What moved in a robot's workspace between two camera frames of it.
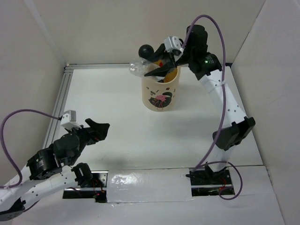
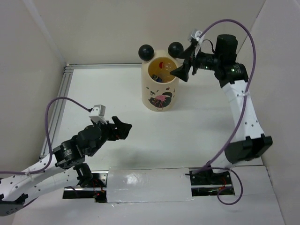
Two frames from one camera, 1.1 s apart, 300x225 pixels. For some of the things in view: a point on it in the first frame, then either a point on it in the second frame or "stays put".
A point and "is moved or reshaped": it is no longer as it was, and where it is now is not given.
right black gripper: [163, 71] -> [182, 72]
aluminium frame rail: [62, 84] stays put
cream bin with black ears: [159, 95] stays put
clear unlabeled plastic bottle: [141, 66] is moved or reshaped
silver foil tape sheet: [148, 185] stays put
